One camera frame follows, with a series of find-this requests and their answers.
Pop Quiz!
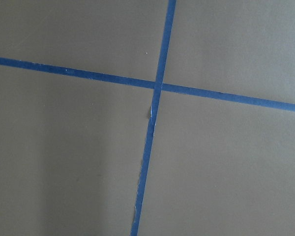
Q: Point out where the crossing blue tape strip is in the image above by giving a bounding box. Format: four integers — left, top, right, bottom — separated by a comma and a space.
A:
0, 57, 295, 112

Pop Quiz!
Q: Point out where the long blue tape strip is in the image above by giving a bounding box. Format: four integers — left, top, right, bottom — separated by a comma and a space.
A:
130, 0, 177, 236

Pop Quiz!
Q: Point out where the brown paper table cover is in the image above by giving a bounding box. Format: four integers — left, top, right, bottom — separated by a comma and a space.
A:
0, 0, 295, 236

